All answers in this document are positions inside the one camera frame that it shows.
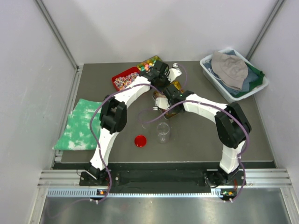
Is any tin with colourful cube candies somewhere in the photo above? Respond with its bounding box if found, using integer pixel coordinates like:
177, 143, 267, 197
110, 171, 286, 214
136, 56, 162, 71

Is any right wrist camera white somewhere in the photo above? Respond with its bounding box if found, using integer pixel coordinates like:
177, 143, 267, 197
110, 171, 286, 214
153, 97, 170, 111

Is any white plastic basket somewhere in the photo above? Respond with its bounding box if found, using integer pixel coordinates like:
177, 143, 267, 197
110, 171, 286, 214
199, 49, 269, 103

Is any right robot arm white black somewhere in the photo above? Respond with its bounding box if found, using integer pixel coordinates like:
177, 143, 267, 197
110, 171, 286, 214
163, 84, 252, 185

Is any blue-grey garment in basket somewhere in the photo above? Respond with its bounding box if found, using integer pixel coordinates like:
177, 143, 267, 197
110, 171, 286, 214
222, 69, 258, 95

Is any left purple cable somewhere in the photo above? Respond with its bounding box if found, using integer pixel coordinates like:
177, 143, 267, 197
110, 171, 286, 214
89, 64, 188, 203

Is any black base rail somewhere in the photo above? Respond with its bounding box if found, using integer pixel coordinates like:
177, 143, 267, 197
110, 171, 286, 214
79, 162, 244, 194

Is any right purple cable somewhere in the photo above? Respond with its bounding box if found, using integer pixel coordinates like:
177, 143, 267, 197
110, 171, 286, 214
137, 100, 250, 203

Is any golden tin with star candies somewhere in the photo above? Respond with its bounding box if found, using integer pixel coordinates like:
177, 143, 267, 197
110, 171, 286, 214
153, 81, 184, 119

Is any red jar lid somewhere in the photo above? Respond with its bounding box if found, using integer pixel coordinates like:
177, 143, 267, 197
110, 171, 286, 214
134, 135, 147, 147

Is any green garment in basket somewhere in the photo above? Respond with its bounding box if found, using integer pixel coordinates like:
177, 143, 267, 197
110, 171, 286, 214
230, 63, 265, 98

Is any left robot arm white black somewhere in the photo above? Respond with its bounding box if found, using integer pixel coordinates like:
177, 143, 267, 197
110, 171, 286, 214
86, 61, 172, 185

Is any red tin with lollipops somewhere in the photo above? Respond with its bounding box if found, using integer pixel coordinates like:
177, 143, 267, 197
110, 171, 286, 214
111, 67, 140, 91

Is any green white cloth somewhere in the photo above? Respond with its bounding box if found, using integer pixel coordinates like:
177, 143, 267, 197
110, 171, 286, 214
53, 99, 101, 151

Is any beige bucket hat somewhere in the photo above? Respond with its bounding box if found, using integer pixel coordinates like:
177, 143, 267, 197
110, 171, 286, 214
211, 51, 249, 91

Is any purple cable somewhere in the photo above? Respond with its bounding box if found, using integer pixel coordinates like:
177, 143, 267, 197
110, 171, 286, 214
137, 100, 250, 203
89, 64, 188, 203

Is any clear plastic jar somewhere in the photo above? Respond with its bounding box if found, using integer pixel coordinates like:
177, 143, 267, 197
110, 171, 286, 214
157, 122, 170, 143

